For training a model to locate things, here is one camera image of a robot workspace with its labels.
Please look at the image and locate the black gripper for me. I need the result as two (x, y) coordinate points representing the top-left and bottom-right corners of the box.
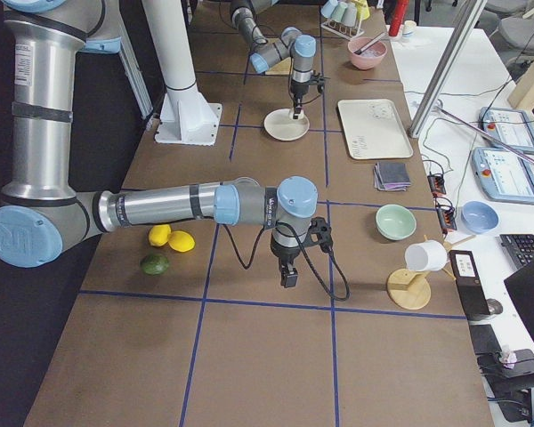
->
(271, 243), (300, 288)
(290, 81), (309, 112)

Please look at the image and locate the cream round plate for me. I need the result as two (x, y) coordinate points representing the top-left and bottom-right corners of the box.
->
(263, 109), (310, 141)

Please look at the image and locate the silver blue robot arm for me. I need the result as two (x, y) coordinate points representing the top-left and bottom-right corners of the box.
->
(230, 0), (317, 120)
(0, 1), (323, 287)

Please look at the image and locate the white bear tray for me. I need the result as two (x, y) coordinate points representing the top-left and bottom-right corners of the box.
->
(337, 99), (413, 160)

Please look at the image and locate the wooden cutting board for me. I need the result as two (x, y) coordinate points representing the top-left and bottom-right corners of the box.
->
(265, 58), (292, 76)

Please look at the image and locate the pink bowl with ice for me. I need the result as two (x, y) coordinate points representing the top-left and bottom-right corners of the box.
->
(347, 36), (388, 70)

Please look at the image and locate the cup rack with cups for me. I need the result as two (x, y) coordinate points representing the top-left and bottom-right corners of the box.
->
(320, 0), (370, 40)

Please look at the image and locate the grey folded cloth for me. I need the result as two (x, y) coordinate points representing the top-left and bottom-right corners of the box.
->
(374, 161), (411, 191)

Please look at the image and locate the yellow lemon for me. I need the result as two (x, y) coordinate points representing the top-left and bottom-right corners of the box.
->
(148, 224), (172, 247)
(167, 230), (196, 253)

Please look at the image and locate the green bowl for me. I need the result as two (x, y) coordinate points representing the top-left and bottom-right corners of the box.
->
(376, 204), (417, 241)

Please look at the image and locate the wooden mug stand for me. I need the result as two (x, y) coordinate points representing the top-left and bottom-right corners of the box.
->
(386, 236), (474, 310)

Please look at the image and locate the green lime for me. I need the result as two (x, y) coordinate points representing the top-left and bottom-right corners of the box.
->
(140, 254), (170, 276)

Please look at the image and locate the white mug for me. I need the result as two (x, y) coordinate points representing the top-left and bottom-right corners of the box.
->
(404, 240), (448, 271)

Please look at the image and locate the red bottle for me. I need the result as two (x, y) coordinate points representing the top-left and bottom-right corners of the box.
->
(388, 0), (409, 37)

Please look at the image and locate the orange black connector strip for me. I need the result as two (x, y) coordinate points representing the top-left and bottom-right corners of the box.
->
(427, 173), (457, 236)

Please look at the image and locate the black box with label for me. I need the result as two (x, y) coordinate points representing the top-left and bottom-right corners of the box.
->
(449, 249), (490, 321)

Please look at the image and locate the blue bowl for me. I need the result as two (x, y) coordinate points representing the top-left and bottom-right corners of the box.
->
(460, 201), (499, 234)

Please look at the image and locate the near teach pendant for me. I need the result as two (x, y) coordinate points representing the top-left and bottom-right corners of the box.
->
(472, 148), (534, 205)

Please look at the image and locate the teach pendant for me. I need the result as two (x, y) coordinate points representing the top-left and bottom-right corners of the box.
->
(472, 148), (534, 205)
(479, 107), (534, 155)

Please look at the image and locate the silver grabber stick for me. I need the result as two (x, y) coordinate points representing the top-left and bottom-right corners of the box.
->
(433, 101), (534, 165)

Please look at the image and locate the far teach pendant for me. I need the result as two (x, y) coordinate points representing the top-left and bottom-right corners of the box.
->
(479, 107), (534, 155)

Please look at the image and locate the black keyboard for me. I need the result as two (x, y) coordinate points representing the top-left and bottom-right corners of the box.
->
(499, 234), (534, 270)

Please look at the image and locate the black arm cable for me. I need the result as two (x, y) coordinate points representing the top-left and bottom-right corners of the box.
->
(222, 222), (351, 302)
(248, 26), (326, 110)

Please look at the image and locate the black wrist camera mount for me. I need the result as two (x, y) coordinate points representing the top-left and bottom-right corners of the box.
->
(304, 217), (334, 254)

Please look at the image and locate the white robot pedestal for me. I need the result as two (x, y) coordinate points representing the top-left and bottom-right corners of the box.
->
(142, 0), (223, 146)

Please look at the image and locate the aluminium frame post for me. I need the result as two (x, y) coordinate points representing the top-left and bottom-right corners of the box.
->
(409, 0), (487, 138)

